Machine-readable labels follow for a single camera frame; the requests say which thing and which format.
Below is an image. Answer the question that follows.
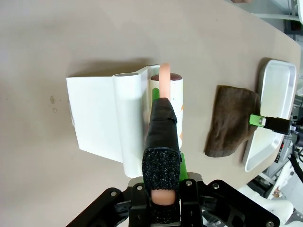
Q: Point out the silver metal tray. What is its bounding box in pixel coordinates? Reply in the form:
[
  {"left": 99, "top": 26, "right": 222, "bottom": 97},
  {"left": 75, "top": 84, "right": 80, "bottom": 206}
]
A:
[{"left": 242, "top": 59, "right": 298, "bottom": 173}]

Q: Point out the pink handled lint roller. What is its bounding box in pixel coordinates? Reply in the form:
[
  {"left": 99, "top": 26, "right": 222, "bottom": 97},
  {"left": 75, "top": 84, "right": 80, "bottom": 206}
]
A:
[{"left": 141, "top": 62, "right": 185, "bottom": 206}]

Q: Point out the dark brown cloth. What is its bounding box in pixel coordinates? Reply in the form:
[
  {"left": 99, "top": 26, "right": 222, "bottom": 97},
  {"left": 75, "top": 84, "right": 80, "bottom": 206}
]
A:
[{"left": 204, "top": 85, "right": 262, "bottom": 158}]

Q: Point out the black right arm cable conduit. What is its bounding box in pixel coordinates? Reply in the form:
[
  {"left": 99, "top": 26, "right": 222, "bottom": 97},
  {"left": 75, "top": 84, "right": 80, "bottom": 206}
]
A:
[{"left": 292, "top": 141, "right": 303, "bottom": 184}]

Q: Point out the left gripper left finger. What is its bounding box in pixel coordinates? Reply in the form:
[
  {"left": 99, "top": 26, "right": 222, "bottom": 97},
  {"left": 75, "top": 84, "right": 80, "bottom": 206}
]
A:
[{"left": 67, "top": 87, "right": 162, "bottom": 227}]

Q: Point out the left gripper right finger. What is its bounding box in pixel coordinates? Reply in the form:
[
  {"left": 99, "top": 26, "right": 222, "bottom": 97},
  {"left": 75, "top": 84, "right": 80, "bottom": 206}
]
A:
[{"left": 179, "top": 153, "right": 280, "bottom": 227}]

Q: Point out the white lint roller stand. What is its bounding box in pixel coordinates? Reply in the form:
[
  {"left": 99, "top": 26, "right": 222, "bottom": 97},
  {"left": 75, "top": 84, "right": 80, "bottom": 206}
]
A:
[{"left": 65, "top": 64, "right": 164, "bottom": 179}]

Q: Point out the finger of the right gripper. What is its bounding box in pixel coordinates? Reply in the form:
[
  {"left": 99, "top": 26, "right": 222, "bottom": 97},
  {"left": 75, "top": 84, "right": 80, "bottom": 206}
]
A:
[{"left": 248, "top": 113, "right": 292, "bottom": 136}]

